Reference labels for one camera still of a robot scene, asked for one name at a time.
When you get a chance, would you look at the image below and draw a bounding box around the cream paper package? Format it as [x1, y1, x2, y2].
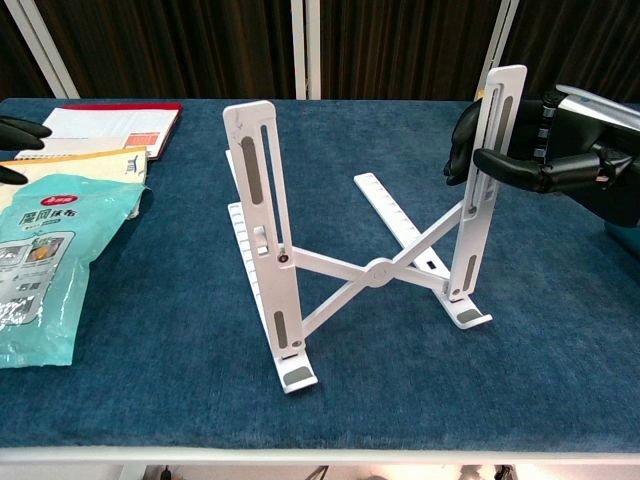
[0, 146, 150, 211]

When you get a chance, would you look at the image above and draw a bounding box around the red folder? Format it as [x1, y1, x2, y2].
[60, 102, 184, 161]

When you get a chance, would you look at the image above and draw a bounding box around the white slanted frame post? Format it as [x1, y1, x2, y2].
[4, 0, 81, 100]
[474, 0, 521, 101]

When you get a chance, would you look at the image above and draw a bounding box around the dark teal box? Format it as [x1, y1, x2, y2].
[602, 218, 640, 264]

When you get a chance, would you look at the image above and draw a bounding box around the blue table cloth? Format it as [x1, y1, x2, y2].
[0, 97, 640, 451]

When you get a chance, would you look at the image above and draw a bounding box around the teal cleaning cloth bag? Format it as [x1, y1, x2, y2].
[0, 173, 153, 370]

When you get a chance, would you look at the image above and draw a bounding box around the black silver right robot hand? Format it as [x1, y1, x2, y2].
[442, 83, 640, 229]

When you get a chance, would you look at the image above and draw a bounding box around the white folding laptop stand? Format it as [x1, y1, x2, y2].
[222, 64, 529, 396]

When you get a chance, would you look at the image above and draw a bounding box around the dark brown curtain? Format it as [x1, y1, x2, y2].
[0, 0, 640, 104]

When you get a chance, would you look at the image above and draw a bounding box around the white upright frame post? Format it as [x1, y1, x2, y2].
[291, 0, 322, 100]

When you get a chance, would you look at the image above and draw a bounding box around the white booklet with orange square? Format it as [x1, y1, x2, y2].
[14, 107, 180, 161]

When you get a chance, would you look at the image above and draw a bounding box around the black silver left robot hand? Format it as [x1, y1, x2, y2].
[0, 115, 53, 185]

